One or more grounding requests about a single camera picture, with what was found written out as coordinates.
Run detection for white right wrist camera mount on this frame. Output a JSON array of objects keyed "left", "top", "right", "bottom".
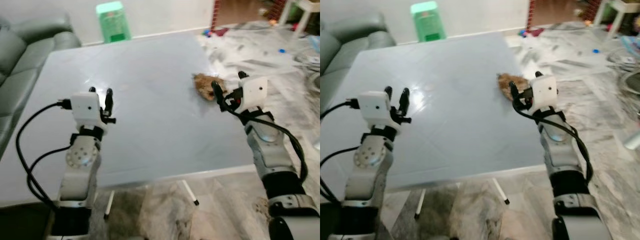
[
  {"left": 530, "top": 76, "right": 557, "bottom": 112},
  {"left": 239, "top": 77, "right": 268, "bottom": 112}
]

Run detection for white table leg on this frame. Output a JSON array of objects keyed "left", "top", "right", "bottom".
[
  {"left": 492, "top": 178, "right": 510, "bottom": 205},
  {"left": 414, "top": 188, "right": 427, "bottom": 220},
  {"left": 103, "top": 190, "right": 116, "bottom": 220},
  {"left": 180, "top": 179, "right": 200, "bottom": 206}
]

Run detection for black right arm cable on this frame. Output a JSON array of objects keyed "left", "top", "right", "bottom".
[
  {"left": 510, "top": 97, "right": 595, "bottom": 184},
  {"left": 224, "top": 97, "right": 309, "bottom": 184}
]

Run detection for red brick pillar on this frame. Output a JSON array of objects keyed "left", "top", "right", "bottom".
[
  {"left": 210, "top": 0, "right": 224, "bottom": 32},
  {"left": 525, "top": 0, "right": 539, "bottom": 32}
]

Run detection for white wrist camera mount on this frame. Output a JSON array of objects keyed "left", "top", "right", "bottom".
[
  {"left": 70, "top": 92, "right": 104, "bottom": 129},
  {"left": 530, "top": 76, "right": 557, "bottom": 112},
  {"left": 239, "top": 77, "right": 268, "bottom": 112},
  {"left": 359, "top": 91, "right": 399, "bottom": 129}
]

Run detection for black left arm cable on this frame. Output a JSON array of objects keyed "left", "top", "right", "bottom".
[
  {"left": 320, "top": 99, "right": 362, "bottom": 204},
  {"left": 15, "top": 99, "right": 74, "bottom": 211}
]

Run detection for grey-green leather sofa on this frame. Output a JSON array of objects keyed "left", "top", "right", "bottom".
[
  {"left": 0, "top": 14, "right": 82, "bottom": 157},
  {"left": 320, "top": 12, "right": 397, "bottom": 115}
]

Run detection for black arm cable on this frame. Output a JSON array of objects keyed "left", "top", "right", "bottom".
[
  {"left": 320, "top": 99, "right": 362, "bottom": 204},
  {"left": 15, "top": 99, "right": 74, "bottom": 211},
  {"left": 510, "top": 97, "right": 595, "bottom": 184},
  {"left": 224, "top": 97, "right": 309, "bottom": 184}
]

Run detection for colourful toys on floor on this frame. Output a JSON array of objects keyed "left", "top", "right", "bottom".
[
  {"left": 517, "top": 27, "right": 547, "bottom": 39},
  {"left": 202, "top": 27, "right": 230, "bottom": 39}
]

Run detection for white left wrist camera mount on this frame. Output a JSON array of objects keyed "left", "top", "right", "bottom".
[
  {"left": 70, "top": 92, "right": 104, "bottom": 129},
  {"left": 359, "top": 91, "right": 399, "bottom": 129}
]

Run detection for green plastic stool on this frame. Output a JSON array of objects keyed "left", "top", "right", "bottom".
[
  {"left": 410, "top": 1, "right": 447, "bottom": 43},
  {"left": 95, "top": 1, "right": 132, "bottom": 44}
]

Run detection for white frame furniture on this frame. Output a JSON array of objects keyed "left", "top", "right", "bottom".
[
  {"left": 278, "top": 0, "right": 321, "bottom": 39},
  {"left": 592, "top": 0, "right": 640, "bottom": 39}
]

